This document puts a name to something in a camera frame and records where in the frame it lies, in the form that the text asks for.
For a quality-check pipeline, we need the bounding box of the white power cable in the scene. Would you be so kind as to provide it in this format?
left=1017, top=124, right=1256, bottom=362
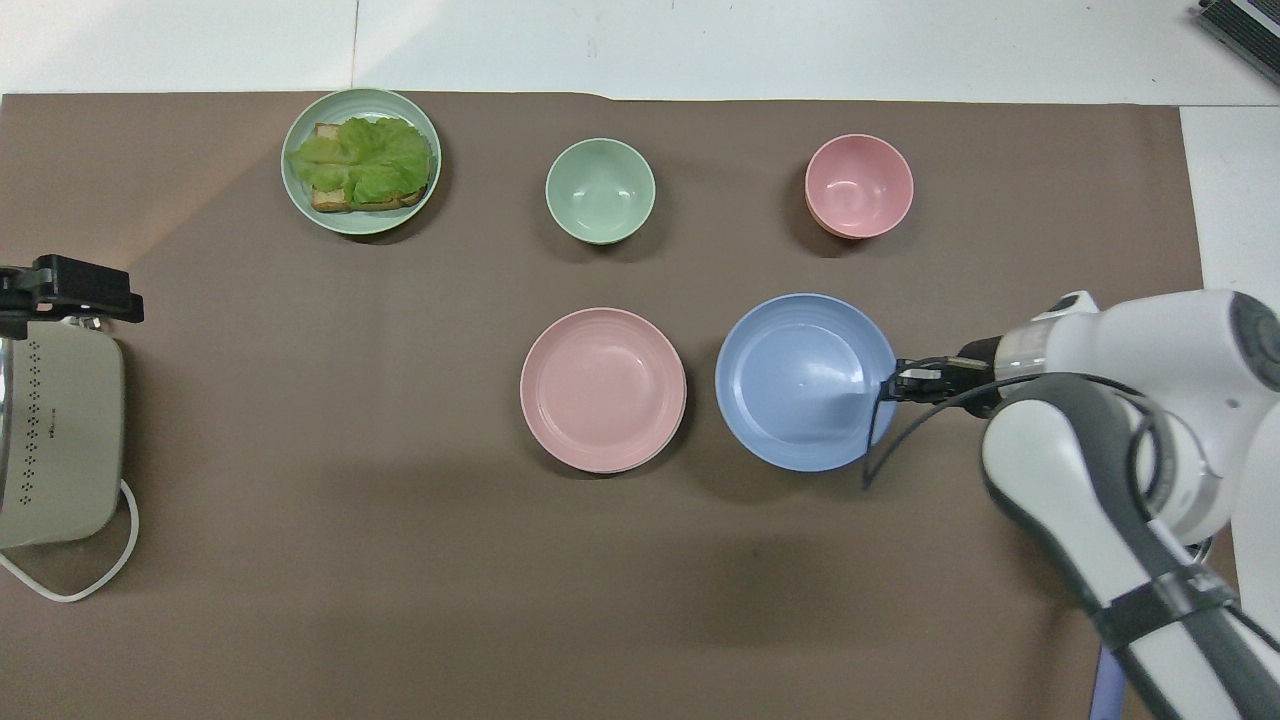
left=0, top=479, right=140, bottom=604

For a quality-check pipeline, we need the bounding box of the black stand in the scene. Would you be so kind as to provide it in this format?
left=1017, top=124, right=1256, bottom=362
left=0, top=254, right=145, bottom=341

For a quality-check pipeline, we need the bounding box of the black cable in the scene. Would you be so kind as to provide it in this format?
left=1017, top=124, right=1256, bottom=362
left=862, top=372, right=1176, bottom=521

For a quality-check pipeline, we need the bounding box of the toast slice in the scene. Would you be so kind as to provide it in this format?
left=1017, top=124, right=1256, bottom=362
left=310, top=122, right=431, bottom=214

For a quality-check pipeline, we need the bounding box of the green lettuce leaf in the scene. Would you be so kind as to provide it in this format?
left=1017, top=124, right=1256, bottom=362
left=286, top=116, right=437, bottom=205

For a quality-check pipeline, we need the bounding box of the blue plate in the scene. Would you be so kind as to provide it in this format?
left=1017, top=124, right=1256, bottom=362
left=714, top=292, right=898, bottom=473

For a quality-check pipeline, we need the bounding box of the green plate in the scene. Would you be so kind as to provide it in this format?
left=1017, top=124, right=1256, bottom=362
left=280, top=88, right=443, bottom=237

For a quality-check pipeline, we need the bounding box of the pink plate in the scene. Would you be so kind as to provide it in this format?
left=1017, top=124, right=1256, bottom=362
left=520, top=307, right=688, bottom=475

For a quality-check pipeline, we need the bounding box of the green bowl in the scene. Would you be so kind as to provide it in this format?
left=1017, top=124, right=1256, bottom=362
left=545, top=138, right=657, bottom=246

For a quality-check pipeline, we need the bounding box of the grey ribbed metal box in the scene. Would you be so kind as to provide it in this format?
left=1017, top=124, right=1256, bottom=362
left=1196, top=0, right=1280, bottom=87

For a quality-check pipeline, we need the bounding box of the pink bowl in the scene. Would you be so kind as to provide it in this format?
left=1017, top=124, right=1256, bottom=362
left=804, top=133, right=915, bottom=241

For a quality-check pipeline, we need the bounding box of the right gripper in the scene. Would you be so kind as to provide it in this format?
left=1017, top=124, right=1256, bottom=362
left=940, top=338, right=1003, bottom=413

